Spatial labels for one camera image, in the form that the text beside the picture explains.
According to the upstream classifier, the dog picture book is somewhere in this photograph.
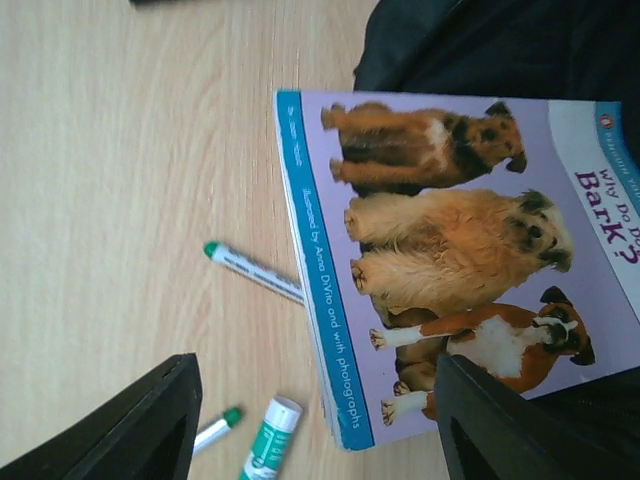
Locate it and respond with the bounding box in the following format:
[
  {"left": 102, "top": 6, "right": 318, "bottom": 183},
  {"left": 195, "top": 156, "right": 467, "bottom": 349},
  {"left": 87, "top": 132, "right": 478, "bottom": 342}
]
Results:
[{"left": 273, "top": 89, "right": 639, "bottom": 452}]

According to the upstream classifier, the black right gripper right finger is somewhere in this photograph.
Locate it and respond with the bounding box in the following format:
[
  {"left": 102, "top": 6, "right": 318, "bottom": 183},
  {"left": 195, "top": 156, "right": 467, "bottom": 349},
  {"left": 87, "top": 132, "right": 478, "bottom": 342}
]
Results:
[{"left": 435, "top": 355, "right": 639, "bottom": 479}]

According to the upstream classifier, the blue capped white marker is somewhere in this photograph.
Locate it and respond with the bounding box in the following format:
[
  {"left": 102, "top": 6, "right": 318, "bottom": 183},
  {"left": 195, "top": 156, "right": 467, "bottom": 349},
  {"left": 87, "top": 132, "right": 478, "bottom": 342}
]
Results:
[{"left": 193, "top": 406, "right": 244, "bottom": 455}]

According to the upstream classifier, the black student backpack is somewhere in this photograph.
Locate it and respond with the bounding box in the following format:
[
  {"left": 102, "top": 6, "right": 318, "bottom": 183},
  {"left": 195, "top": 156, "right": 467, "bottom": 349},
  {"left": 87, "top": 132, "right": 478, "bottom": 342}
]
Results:
[{"left": 352, "top": 0, "right": 640, "bottom": 451}]

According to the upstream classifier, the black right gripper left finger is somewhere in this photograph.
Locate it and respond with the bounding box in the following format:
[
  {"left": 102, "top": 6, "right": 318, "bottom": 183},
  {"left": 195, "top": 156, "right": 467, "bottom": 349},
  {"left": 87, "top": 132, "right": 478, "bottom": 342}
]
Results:
[{"left": 1, "top": 353, "right": 202, "bottom": 479}]

